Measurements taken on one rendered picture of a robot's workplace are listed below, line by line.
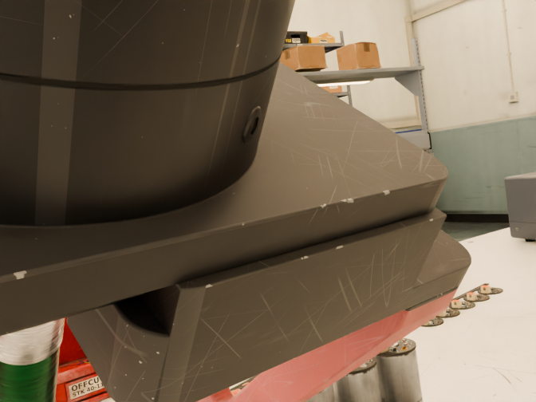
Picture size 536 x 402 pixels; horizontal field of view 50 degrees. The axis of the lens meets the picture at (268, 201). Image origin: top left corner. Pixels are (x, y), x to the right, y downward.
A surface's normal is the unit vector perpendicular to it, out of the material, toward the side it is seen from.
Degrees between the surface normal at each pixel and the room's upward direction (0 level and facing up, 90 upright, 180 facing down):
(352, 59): 90
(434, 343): 0
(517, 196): 90
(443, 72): 90
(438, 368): 0
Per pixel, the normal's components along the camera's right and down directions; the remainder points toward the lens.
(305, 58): 0.54, -0.03
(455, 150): -0.85, 0.15
